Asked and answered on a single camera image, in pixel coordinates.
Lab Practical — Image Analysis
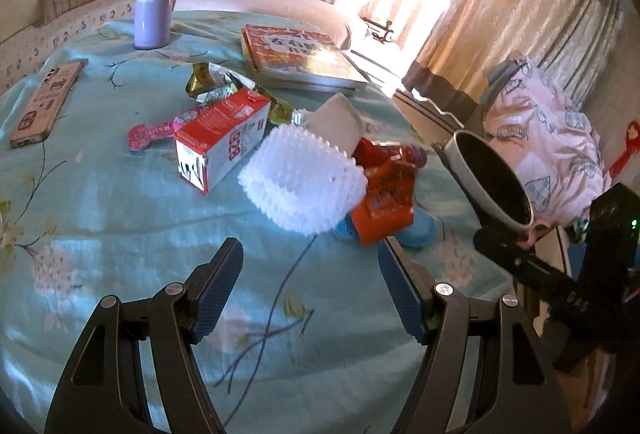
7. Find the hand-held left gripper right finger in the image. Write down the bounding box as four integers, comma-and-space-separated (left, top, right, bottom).
378, 236, 573, 434

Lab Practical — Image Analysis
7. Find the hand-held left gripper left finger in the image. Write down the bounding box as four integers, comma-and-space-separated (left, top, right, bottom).
44, 237, 246, 434

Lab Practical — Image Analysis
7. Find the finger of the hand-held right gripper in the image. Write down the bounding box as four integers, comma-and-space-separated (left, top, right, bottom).
473, 224, 572, 302

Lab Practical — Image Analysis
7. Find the black trash bin white rim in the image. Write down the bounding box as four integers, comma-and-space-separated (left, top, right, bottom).
444, 129, 537, 235

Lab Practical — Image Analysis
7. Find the red candy tube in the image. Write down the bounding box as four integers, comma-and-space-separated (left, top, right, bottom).
354, 137, 428, 171

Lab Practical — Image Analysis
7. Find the green juice pouch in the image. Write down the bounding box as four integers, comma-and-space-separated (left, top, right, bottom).
185, 62, 306, 126

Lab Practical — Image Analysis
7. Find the orange plastic packet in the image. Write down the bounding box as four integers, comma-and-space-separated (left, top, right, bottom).
349, 159, 417, 247

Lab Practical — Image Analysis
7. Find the teal floral tablecloth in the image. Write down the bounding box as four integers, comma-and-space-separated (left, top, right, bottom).
0, 9, 521, 434

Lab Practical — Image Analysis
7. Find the red hanging ornament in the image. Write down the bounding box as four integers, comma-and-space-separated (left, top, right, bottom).
607, 121, 640, 177

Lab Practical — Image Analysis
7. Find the pink printed quilt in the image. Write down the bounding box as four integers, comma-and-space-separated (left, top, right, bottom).
482, 56, 613, 225

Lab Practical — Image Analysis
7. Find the white foam net sleeve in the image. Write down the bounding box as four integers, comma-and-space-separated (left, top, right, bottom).
237, 124, 368, 235

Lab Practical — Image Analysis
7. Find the red and white milk carton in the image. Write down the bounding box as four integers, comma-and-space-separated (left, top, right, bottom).
171, 87, 272, 196

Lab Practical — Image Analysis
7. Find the red cover book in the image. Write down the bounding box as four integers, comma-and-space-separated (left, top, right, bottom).
240, 25, 372, 94

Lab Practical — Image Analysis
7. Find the phone in printed case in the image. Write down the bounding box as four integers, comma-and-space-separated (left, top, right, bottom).
10, 60, 85, 150

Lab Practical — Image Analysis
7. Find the pink covered sofa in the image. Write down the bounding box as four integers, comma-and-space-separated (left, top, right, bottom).
0, 0, 361, 90

